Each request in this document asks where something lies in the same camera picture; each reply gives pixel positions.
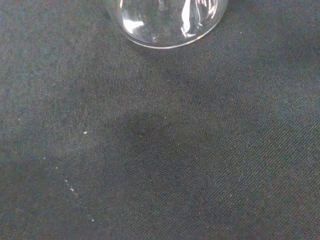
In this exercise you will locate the black bench cloth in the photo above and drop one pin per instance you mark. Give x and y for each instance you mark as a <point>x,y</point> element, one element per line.
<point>160,140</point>

